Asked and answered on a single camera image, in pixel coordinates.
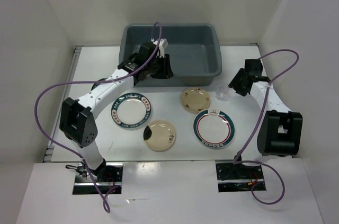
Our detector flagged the white plate green red rim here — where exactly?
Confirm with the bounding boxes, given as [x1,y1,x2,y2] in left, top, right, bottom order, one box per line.
[193,109,235,149]

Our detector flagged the purple cable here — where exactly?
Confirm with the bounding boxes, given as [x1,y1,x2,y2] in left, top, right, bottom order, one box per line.
[234,49,300,205]
[34,21,164,213]

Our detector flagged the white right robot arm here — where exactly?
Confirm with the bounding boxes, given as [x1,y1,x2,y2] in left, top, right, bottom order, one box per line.
[228,59,303,178]

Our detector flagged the clear plastic cup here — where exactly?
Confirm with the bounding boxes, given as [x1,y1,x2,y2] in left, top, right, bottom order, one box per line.
[215,84,231,101]

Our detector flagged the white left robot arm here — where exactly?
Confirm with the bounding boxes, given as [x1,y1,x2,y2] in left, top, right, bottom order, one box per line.
[59,39,173,182]

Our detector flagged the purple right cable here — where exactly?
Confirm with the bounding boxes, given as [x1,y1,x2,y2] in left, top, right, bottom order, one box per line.
[234,49,300,205]

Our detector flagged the blue floral small plate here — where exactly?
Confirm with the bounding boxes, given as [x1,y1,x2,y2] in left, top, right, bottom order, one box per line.
[91,77,107,90]

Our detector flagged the beige plate dark spot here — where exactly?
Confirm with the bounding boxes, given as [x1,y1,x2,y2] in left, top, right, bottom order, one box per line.
[143,120,176,152]

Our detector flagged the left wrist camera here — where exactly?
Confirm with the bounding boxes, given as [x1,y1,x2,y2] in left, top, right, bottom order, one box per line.
[151,38,168,58]

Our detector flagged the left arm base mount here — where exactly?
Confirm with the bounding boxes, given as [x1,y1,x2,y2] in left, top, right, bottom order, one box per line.
[65,162,124,195]

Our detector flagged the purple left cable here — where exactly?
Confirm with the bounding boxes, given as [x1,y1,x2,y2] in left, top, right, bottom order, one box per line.
[34,21,164,213]

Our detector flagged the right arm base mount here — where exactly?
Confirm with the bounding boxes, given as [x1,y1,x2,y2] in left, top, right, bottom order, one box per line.
[215,162,266,193]

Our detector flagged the beige plate black characters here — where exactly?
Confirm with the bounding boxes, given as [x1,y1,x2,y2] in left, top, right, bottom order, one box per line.
[180,87,211,113]

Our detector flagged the white plate green text rim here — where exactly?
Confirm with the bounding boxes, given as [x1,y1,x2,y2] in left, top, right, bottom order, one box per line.
[111,93,151,130]

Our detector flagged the grey plastic bin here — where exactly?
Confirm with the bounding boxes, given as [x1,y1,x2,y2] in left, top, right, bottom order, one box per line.
[118,24,223,88]

